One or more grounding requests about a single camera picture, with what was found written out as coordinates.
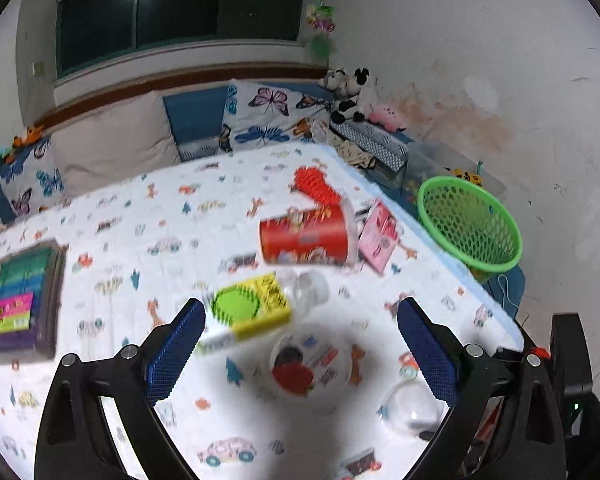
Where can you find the colourful marker box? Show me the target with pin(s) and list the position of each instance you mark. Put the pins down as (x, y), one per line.
(20, 300)

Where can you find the clear plastic lid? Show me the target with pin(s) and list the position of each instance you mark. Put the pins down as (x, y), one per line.
(410, 407)

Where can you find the green plastic mesh basket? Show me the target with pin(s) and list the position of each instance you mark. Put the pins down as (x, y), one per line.
(460, 220)

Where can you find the blue floor mat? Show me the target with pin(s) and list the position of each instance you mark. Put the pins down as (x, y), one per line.
(512, 285)

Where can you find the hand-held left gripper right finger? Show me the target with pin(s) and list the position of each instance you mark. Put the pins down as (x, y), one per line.
(427, 355)

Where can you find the pink plush toy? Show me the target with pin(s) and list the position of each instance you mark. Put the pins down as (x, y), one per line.
(387, 116)

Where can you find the red printed plastic cup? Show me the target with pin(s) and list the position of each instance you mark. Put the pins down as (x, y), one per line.
(305, 235)

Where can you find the clear labelled plastic cup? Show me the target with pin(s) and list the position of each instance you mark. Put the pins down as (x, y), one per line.
(305, 365)

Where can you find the plain clear plastic cup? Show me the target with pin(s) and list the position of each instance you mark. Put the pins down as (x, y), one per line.
(307, 290)

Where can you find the large butterfly pillow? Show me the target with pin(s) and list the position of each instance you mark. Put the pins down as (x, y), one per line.
(265, 110)

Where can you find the clear storage box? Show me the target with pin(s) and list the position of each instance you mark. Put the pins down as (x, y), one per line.
(430, 160)

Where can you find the dark window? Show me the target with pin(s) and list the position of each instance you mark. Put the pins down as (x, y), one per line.
(180, 15)

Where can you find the dotted blue cloth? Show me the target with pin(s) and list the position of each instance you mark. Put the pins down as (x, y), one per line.
(380, 142)

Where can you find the pink snack packet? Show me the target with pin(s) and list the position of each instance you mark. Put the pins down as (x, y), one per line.
(377, 240)

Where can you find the small butterfly pillow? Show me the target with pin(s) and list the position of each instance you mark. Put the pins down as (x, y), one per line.
(30, 185)

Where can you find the orange toy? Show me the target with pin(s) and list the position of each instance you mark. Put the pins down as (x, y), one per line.
(27, 136)

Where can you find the blue cushion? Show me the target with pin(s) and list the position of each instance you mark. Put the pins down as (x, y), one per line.
(195, 115)

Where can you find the drink carton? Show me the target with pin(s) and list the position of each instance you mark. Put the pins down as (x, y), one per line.
(260, 305)

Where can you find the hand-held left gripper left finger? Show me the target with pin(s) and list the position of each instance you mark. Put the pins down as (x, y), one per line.
(175, 355)

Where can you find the yellow toy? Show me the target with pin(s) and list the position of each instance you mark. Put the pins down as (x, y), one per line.
(465, 175)

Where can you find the colourful wall decoration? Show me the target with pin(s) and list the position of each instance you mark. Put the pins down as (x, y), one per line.
(321, 27)

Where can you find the red plastic brush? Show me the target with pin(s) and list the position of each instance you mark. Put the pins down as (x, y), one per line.
(315, 185)

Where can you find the beige pillow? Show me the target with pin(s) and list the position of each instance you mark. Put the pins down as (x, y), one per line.
(110, 145)

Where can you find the black white plush cow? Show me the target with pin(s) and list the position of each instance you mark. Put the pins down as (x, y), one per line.
(350, 92)

